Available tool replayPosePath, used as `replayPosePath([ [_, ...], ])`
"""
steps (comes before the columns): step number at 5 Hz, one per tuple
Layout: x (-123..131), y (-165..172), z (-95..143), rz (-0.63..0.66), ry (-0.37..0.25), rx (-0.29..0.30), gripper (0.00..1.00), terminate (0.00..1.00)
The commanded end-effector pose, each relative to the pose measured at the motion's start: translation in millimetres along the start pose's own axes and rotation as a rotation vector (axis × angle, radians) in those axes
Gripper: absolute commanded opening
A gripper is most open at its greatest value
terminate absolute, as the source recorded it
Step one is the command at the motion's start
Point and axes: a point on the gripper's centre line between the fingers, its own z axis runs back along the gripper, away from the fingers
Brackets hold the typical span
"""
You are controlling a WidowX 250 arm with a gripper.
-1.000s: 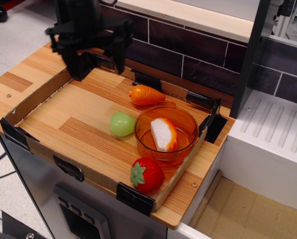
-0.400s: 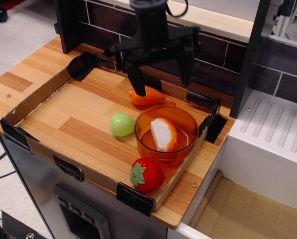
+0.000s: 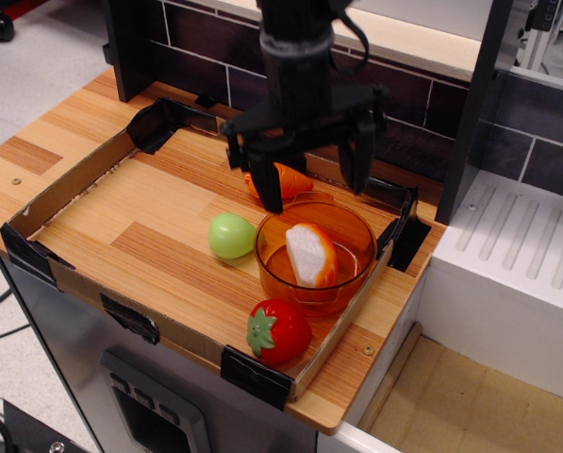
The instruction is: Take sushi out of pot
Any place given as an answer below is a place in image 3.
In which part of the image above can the green toy fruit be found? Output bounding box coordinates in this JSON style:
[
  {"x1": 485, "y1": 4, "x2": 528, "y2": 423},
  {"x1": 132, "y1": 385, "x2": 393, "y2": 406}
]
[{"x1": 207, "y1": 212, "x2": 257, "y2": 260}]

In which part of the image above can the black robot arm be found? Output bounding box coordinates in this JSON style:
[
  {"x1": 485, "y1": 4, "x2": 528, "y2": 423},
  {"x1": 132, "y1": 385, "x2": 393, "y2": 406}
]
[{"x1": 221, "y1": 1, "x2": 387, "y2": 213}]

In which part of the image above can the white toy sink drainboard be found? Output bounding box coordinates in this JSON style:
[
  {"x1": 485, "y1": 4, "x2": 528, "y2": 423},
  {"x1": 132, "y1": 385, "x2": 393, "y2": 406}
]
[{"x1": 417, "y1": 172, "x2": 563, "y2": 397}]

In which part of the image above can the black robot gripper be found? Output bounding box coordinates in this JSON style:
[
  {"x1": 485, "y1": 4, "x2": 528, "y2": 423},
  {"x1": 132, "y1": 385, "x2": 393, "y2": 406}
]
[{"x1": 221, "y1": 40, "x2": 388, "y2": 213}]

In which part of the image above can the orange toy carrot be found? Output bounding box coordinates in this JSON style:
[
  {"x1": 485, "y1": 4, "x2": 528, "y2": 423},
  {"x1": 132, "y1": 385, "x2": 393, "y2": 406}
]
[{"x1": 243, "y1": 162, "x2": 315, "y2": 202}]

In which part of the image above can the cardboard fence with black tape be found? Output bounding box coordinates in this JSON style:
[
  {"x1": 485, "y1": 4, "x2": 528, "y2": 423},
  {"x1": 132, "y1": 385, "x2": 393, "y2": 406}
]
[{"x1": 1, "y1": 98, "x2": 438, "y2": 408}]

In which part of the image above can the grey toy oven front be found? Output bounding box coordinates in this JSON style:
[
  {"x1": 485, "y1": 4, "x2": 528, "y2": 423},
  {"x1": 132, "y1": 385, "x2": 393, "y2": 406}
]
[{"x1": 100, "y1": 351, "x2": 211, "y2": 453}]

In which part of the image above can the orange transparent plastic pot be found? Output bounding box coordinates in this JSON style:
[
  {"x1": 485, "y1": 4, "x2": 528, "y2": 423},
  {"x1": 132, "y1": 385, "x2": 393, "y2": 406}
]
[{"x1": 255, "y1": 192, "x2": 378, "y2": 317}]

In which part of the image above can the red toy strawberry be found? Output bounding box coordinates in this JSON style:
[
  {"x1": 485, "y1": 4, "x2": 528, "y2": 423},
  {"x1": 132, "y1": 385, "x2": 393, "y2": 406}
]
[{"x1": 246, "y1": 299, "x2": 312, "y2": 365}]

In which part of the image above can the dark grey vertical post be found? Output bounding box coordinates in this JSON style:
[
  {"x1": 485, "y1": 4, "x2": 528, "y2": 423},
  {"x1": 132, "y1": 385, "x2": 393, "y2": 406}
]
[{"x1": 436, "y1": 1, "x2": 513, "y2": 225}]

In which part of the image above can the white and orange toy sushi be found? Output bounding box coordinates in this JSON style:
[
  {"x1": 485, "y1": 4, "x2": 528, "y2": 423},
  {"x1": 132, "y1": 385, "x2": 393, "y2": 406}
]
[{"x1": 286, "y1": 223, "x2": 339, "y2": 288}]

